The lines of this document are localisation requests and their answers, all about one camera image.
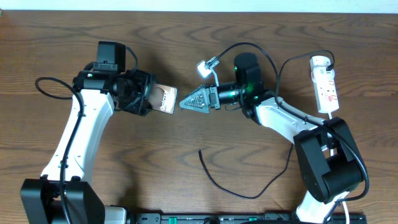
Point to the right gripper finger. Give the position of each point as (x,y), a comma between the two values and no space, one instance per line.
(200,93)
(195,102)

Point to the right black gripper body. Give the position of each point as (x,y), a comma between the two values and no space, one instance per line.
(228,93)

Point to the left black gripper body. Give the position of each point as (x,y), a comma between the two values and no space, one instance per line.
(147,94)

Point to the bronze Galaxy smartphone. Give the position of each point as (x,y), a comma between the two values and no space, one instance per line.
(163,98)

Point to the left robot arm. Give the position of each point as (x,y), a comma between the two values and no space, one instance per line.
(63,192)

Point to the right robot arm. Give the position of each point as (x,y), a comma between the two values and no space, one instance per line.
(330,162)

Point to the white USB charger plug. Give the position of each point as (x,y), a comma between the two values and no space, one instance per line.
(321,61)

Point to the white power strip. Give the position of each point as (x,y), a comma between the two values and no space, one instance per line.
(325,90)

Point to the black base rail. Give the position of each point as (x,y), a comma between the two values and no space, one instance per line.
(248,218)

